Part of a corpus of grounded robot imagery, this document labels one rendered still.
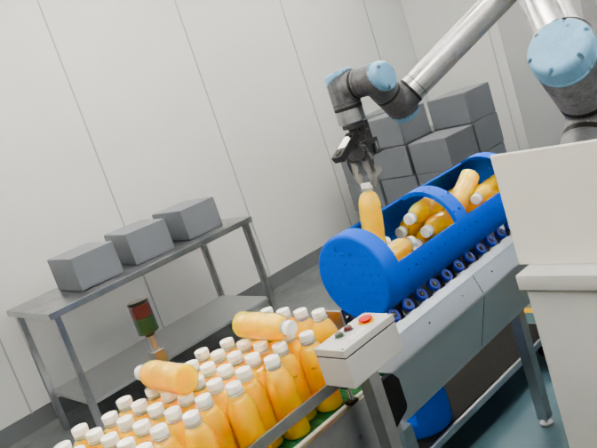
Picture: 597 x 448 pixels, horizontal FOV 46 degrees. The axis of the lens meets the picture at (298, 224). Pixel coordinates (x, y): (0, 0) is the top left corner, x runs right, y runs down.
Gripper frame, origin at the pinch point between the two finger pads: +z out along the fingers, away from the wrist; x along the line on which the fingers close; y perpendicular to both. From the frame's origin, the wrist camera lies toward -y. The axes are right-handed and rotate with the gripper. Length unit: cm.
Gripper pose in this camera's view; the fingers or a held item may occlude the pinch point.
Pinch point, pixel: (367, 185)
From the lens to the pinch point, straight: 224.9
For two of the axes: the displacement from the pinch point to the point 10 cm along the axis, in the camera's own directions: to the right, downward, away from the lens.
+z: 3.1, 9.3, 1.9
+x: -6.7, 0.7, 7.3
